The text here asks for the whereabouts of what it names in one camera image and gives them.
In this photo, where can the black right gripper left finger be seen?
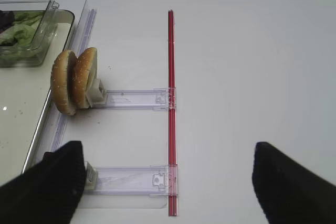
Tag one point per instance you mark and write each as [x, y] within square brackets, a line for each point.
[48, 192]

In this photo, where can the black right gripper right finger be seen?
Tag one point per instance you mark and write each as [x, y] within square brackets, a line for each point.
[288, 192]

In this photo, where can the sesame bun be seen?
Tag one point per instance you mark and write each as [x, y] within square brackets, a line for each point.
[85, 70]
[61, 82]

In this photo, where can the green lettuce leaves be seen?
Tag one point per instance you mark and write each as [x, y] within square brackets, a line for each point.
[18, 29]

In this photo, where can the right lower white pusher block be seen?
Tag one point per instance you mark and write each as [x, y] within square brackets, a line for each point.
[91, 176]

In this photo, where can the white pusher block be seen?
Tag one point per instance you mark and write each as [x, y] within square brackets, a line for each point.
[91, 176]
[96, 94]

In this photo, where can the white metal tray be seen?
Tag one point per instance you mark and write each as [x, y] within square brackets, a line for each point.
[24, 100]

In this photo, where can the right lower clear pusher track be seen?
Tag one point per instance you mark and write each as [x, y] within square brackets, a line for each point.
[158, 180]

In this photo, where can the clear pusher track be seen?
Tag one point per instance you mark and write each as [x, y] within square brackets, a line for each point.
[158, 180]
[154, 99]

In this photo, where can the right upper white pusher block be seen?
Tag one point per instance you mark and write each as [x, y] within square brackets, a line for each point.
[96, 94]

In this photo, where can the right upper clear pusher track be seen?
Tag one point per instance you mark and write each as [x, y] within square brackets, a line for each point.
[154, 99]

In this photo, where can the clear plastic salad container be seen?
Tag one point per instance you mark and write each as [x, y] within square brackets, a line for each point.
[43, 36]

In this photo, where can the right red rail strip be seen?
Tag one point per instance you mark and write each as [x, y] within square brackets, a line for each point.
[172, 199]

